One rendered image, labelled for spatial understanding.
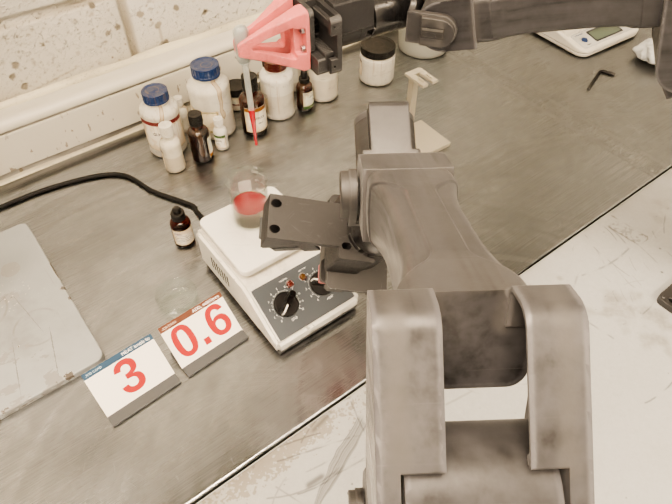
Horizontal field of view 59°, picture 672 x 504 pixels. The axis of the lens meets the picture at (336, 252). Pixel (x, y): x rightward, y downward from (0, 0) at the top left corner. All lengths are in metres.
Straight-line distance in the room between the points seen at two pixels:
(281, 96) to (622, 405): 0.72
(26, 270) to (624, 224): 0.88
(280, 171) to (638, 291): 0.57
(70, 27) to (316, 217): 0.63
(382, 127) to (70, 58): 0.67
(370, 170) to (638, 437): 0.49
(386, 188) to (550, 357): 0.18
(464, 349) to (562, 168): 0.80
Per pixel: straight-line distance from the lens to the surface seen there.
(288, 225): 0.55
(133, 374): 0.76
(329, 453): 0.70
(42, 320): 0.87
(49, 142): 1.09
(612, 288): 0.91
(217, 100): 1.04
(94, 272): 0.91
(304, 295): 0.76
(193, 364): 0.77
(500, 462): 0.28
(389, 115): 0.54
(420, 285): 0.27
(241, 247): 0.77
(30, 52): 1.07
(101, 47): 1.10
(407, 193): 0.39
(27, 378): 0.83
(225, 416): 0.73
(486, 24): 0.70
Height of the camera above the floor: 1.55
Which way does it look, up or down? 48 degrees down
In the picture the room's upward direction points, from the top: straight up
